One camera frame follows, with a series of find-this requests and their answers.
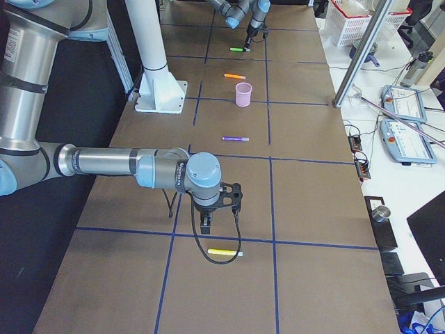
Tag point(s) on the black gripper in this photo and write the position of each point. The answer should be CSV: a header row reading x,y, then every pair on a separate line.
x,y
249,35
204,211

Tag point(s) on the yellow marker pen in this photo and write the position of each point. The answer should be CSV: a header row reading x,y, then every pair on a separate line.
x,y
215,251

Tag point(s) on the orange marker pen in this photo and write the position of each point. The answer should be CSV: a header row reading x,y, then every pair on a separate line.
x,y
234,76

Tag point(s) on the purple marker pen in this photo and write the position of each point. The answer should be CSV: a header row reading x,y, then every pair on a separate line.
x,y
235,138

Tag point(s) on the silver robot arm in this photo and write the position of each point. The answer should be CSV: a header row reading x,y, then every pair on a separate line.
x,y
59,108
234,14

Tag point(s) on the pink mesh pen holder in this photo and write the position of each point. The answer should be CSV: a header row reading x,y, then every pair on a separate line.
x,y
243,92

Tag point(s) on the white red plastic basket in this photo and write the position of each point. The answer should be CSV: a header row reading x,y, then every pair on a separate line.
x,y
346,21

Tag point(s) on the upper orange relay board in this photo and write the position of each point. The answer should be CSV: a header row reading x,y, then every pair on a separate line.
x,y
355,143

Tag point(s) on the orange relay board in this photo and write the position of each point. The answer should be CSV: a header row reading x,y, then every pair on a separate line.
x,y
355,143
362,168

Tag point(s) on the lower orange relay board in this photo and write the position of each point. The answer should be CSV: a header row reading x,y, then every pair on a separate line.
x,y
362,168

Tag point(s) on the grey water bottle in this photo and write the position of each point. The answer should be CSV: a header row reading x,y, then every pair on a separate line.
x,y
416,68

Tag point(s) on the far teach pendant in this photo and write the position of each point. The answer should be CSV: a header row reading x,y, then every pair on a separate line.
x,y
406,103

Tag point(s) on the teach pendant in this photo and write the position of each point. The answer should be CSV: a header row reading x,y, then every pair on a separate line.
x,y
406,103
404,145

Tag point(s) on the small steel cup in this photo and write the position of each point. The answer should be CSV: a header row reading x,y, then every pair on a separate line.
x,y
380,213

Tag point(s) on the black box under cup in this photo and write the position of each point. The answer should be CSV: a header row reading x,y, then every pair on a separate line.
x,y
383,232

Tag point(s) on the near teach pendant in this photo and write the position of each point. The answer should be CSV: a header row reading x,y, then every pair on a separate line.
x,y
404,145

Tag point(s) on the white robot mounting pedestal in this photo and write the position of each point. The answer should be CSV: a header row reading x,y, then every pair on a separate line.
x,y
159,91

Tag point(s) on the aluminium frame post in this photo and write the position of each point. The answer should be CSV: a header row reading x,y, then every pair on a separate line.
x,y
367,40

